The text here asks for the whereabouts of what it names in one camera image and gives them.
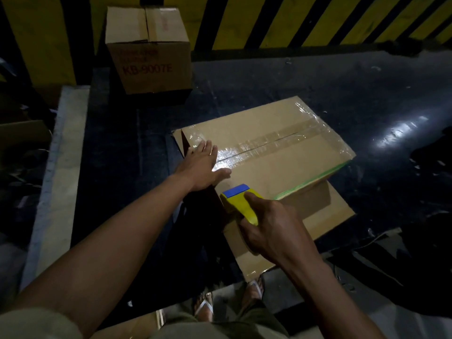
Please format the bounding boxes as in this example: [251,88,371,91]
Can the large taped cardboard box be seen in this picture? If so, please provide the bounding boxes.
[172,96,356,281]

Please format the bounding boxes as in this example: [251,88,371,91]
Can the person's right hand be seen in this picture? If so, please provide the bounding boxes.
[237,191,318,269]

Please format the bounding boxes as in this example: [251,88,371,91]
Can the person's left hand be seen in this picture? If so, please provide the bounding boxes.
[175,140,232,193]

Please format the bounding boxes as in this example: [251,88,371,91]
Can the person's left sandal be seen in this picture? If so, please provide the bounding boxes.
[192,291,214,322]

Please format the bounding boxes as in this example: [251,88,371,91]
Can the small printed cardboard box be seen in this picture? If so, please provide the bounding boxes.
[105,6,193,95]

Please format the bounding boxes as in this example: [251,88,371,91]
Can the thin white cable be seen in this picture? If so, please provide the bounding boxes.
[348,229,405,288]

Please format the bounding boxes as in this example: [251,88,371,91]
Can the person's grey shirt sleeve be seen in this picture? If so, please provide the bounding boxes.
[0,307,84,339]

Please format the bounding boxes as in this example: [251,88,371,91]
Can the flat brown cardboard piece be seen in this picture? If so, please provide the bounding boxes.
[0,120,52,149]

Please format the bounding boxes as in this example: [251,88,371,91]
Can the person's right sandal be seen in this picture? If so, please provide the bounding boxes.
[243,275,265,305]

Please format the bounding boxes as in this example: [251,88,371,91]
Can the yellow and blue tape dispenser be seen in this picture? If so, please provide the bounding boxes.
[220,184,265,226]

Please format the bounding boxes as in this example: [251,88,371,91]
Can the person's sandal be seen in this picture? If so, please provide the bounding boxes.
[243,275,265,305]
[192,291,214,322]

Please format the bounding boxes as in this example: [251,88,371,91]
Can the person's left forearm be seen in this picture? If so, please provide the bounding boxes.
[14,172,195,337]

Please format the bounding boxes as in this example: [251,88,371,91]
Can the grey concrete ledge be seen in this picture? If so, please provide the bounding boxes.
[19,85,91,291]

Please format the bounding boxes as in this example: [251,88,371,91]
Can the person's olive shorts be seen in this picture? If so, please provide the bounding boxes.
[151,299,291,339]

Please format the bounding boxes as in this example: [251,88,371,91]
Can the person's right forearm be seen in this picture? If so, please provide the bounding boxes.
[278,257,386,339]

